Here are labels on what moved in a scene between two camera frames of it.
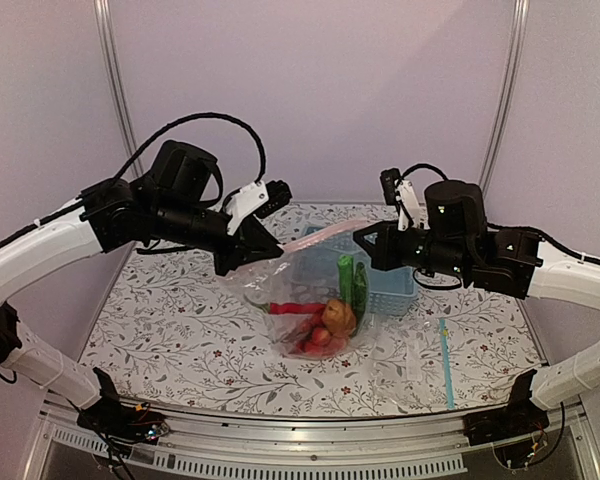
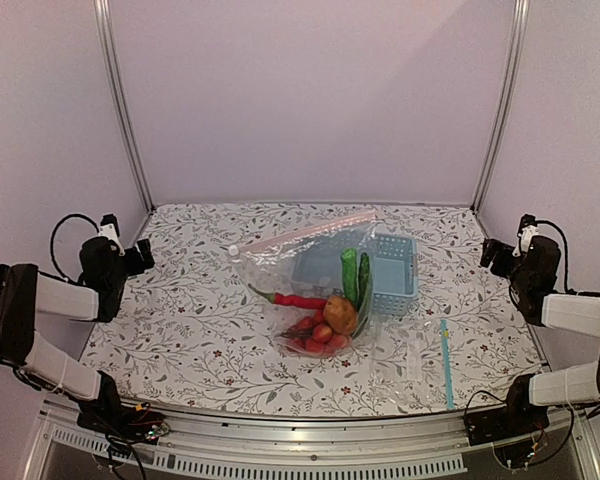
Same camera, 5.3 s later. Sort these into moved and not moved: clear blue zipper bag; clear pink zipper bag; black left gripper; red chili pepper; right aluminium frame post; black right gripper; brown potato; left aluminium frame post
Moved: black left gripper; red chili pepper; clear pink zipper bag; black right gripper
Not moved: right aluminium frame post; clear blue zipper bag; brown potato; left aluminium frame post
